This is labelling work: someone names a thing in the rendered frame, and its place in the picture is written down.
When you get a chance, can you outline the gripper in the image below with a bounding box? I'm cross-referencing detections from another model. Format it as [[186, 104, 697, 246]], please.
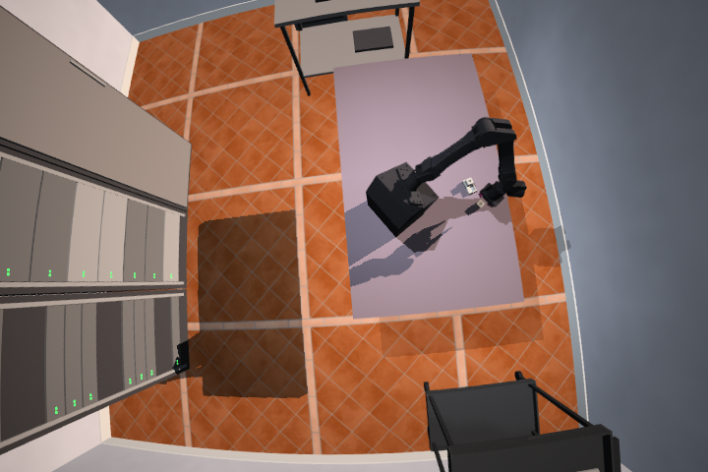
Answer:
[[479, 183, 504, 207]]

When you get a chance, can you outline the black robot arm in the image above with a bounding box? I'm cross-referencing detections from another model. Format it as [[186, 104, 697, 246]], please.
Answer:
[[396, 117, 527, 206]]

